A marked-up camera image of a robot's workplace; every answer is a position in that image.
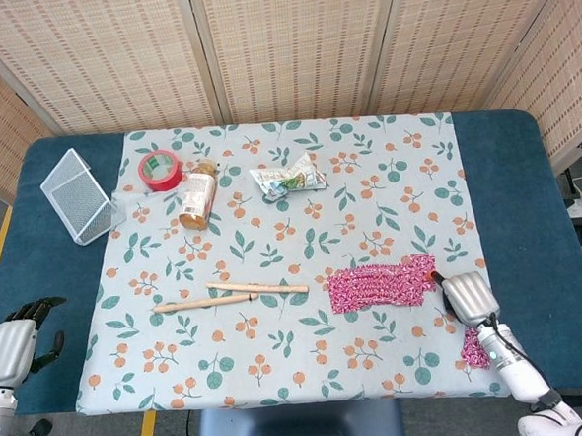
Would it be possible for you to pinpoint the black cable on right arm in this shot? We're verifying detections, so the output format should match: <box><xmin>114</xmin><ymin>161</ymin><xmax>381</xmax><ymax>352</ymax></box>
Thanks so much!
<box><xmin>487</xmin><ymin>309</ymin><xmax>563</xmax><ymax>409</ymax></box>

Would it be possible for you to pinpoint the crumpled white green snack bag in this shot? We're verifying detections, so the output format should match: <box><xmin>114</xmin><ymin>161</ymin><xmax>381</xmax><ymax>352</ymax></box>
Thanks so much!
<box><xmin>247</xmin><ymin>151</ymin><xmax>329</xmax><ymax>202</ymax></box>

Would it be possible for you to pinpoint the wooden drumstick with green band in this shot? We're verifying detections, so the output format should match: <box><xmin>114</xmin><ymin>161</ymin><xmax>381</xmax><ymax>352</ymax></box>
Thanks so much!
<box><xmin>152</xmin><ymin>291</ymin><xmax>260</xmax><ymax>315</ymax></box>

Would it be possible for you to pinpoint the red tape roll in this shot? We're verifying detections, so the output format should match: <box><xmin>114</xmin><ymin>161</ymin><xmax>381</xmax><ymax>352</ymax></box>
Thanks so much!
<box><xmin>136</xmin><ymin>148</ymin><xmax>185</xmax><ymax>193</ymax></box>

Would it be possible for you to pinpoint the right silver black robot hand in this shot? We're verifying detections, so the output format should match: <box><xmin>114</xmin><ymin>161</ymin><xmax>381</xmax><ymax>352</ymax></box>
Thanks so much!
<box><xmin>425</xmin><ymin>265</ymin><xmax>501</xmax><ymax>328</ymax></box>

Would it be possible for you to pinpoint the clear plastic bottle orange cap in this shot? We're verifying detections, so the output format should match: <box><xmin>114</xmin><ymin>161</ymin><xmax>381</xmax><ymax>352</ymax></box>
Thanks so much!
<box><xmin>175</xmin><ymin>158</ymin><xmax>223</xmax><ymax>233</ymax></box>

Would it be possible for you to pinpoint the pink knitted cloth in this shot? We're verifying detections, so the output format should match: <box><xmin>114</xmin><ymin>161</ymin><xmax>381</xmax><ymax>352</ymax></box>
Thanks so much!
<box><xmin>326</xmin><ymin>252</ymin><xmax>441</xmax><ymax>316</ymax></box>

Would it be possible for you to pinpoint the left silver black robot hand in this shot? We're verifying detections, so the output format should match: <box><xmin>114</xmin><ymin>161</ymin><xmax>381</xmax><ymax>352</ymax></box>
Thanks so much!
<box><xmin>0</xmin><ymin>295</ymin><xmax>73</xmax><ymax>386</ymax></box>

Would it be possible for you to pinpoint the white mesh metal holder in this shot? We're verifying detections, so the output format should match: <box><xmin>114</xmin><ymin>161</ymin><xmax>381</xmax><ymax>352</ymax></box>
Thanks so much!
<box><xmin>37</xmin><ymin>145</ymin><xmax>120</xmax><ymax>249</ymax></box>

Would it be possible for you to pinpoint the plain wooden drumstick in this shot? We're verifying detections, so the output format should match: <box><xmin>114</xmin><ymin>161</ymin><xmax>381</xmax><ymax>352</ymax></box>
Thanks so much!
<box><xmin>205</xmin><ymin>275</ymin><xmax>311</xmax><ymax>300</ymax></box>

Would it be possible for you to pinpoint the bamboo folding screen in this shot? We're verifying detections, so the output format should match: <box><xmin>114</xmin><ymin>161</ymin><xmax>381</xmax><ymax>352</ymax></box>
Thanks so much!
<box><xmin>0</xmin><ymin>0</ymin><xmax>582</xmax><ymax>207</ymax></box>

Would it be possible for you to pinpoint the floral leaf and fruit tablecloth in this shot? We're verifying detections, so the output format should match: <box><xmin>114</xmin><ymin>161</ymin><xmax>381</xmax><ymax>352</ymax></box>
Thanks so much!
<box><xmin>57</xmin><ymin>108</ymin><xmax>510</xmax><ymax>423</ymax></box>

